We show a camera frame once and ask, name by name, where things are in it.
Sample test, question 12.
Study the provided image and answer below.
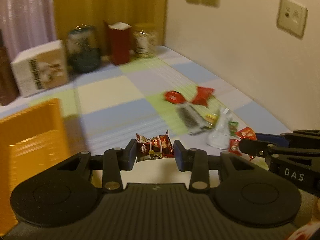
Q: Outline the clear white snack wrapper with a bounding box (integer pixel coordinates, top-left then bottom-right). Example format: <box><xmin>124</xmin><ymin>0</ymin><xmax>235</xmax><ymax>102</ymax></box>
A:
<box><xmin>206</xmin><ymin>107</ymin><xmax>232</xmax><ymax>150</ymax></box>

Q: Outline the grey black snack packet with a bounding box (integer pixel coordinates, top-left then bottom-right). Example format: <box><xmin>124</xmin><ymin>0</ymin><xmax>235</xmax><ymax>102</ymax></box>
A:
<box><xmin>176</xmin><ymin>103</ymin><xmax>212</xmax><ymax>135</ymax></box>

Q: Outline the dark red patterned candy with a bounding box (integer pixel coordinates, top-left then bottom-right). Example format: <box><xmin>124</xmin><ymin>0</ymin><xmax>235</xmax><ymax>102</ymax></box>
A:
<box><xmin>136</xmin><ymin>129</ymin><xmax>174</xmax><ymax>162</ymax></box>

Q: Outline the person's right hand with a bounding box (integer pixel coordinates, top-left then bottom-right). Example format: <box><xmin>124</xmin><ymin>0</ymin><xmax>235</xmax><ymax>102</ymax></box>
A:
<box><xmin>288</xmin><ymin>199</ymin><xmax>320</xmax><ymax>240</ymax></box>

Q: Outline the yellow green small candy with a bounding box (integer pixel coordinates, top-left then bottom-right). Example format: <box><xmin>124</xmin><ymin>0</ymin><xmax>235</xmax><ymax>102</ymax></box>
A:
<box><xmin>204</xmin><ymin>114</ymin><xmax>219</xmax><ymax>125</ymax></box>

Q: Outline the checkered tablecloth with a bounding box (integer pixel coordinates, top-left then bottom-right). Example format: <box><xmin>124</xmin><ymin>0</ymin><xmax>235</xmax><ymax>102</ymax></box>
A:
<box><xmin>0</xmin><ymin>45</ymin><xmax>320</xmax><ymax>240</ymax></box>

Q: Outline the orange plastic tray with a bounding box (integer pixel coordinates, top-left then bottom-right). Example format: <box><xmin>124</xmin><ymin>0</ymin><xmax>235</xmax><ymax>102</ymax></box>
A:
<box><xmin>1</xmin><ymin>98</ymin><xmax>71</xmax><ymax>235</ymax></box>

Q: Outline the dark green glass jar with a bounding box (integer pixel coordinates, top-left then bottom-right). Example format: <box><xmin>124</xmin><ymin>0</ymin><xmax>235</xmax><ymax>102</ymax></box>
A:
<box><xmin>66</xmin><ymin>24</ymin><xmax>101</xmax><ymax>73</ymax></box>

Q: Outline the white product box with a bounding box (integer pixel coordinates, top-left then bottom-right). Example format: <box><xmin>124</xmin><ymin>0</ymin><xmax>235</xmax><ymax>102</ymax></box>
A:
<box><xmin>11</xmin><ymin>40</ymin><xmax>68</xmax><ymax>98</ymax></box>

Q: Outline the clear jar yellow lid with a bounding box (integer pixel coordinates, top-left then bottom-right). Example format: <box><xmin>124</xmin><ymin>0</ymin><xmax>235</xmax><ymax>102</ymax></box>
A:
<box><xmin>133</xmin><ymin>23</ymin><xmax>158</xmax><ymax>58</ymax></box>

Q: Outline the brown metal thermos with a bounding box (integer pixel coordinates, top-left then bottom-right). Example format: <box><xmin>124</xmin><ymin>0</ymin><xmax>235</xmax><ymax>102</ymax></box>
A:
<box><xmin>0</xmin><ymin>32</ymin><xmax>20</xmax><ymax>106</ymax></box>

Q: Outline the dark red paper box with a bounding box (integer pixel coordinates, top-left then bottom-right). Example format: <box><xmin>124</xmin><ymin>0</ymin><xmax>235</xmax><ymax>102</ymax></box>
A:
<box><xmin>104</xmin><ymin>21</ymin><xmax>131</xmax><ymax>65</ymax></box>

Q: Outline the pale purple curtain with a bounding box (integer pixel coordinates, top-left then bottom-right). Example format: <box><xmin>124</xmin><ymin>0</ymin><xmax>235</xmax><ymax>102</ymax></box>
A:
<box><xmin>1</xmin><ymin>0</ymin><xmax>56</xmax><ymax>60</ymax></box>

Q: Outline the single wall socket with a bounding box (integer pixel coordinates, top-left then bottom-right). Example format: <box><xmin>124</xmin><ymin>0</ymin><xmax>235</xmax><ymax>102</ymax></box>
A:
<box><xmin>276</xmin><ymin>0</ymin><xmax>308</xmax><ymax>39</ymax></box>

